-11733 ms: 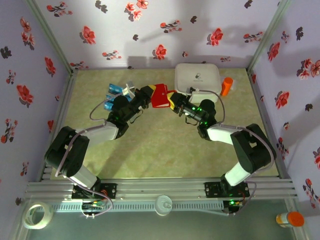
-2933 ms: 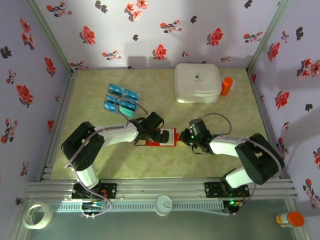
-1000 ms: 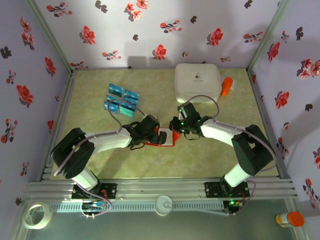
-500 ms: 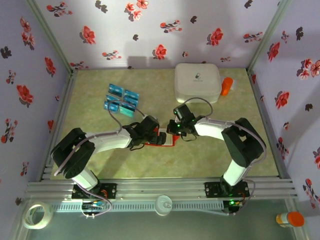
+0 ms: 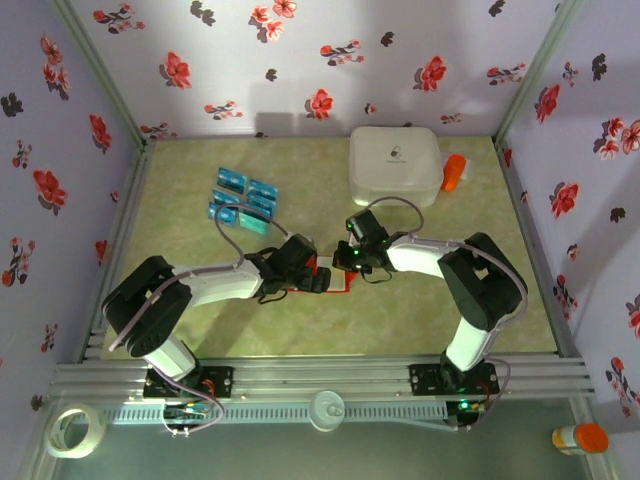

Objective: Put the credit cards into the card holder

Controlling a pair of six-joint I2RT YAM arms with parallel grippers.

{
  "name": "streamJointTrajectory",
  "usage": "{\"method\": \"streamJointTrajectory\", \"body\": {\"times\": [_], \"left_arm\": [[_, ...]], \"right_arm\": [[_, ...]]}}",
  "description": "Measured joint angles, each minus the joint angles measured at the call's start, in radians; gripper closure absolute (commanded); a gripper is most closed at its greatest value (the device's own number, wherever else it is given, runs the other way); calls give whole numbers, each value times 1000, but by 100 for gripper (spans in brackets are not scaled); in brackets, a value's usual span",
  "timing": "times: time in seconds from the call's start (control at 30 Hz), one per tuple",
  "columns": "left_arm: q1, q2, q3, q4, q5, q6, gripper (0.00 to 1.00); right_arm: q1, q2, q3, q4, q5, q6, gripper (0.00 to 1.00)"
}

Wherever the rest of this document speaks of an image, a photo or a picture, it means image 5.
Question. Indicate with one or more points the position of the red card holder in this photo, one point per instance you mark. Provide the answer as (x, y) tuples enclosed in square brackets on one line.
[(341, 281)]

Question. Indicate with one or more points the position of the group of blue packets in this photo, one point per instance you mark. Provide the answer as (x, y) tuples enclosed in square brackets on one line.
[(244, 200)]

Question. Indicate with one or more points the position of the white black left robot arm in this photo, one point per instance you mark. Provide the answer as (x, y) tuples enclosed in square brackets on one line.
[(220, 285)]

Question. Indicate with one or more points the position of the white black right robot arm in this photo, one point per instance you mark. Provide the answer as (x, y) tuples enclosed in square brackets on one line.
[(415, 260)]

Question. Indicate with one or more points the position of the white plastic container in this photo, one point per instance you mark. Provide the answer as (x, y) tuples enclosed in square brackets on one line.
[(395, 170)]

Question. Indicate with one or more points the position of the orange cylindrical bottle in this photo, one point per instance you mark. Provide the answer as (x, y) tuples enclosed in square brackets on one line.
[(452, 172)]

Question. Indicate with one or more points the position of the clear round plastic lid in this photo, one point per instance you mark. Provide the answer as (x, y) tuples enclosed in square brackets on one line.
[(320, 417)]

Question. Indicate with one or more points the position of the small green controller board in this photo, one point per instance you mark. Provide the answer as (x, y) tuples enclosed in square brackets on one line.
[(465, 406), (187, 411)]

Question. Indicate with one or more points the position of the clear adhesive tape roll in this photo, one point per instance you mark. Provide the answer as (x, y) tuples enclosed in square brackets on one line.
[(54, 435)]

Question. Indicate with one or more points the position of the orange lid pill bottle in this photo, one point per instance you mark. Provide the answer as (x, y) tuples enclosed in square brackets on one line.
[(590, 439)]

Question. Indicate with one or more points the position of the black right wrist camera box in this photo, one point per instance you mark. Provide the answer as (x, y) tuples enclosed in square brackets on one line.
[(365, 227)]

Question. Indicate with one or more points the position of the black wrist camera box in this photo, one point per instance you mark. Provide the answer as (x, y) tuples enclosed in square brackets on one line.
[(365, 227), (296, 252)]

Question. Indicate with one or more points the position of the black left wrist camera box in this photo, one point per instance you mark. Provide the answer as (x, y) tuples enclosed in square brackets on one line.
[(296, 252)]

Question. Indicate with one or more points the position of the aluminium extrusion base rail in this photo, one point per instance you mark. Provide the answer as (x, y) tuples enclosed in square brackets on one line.
[(325, 377)]

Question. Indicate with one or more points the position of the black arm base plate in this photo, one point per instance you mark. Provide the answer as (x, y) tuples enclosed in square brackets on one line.
[(425, 380), (220, 382)]

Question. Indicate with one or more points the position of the aluminium side frame rail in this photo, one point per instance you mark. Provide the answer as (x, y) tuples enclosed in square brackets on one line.
[(536, 250), (121, 240)]

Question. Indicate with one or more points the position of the aluminium corner frame post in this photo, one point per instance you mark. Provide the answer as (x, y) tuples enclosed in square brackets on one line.
[(537, 70), (100, 70)]

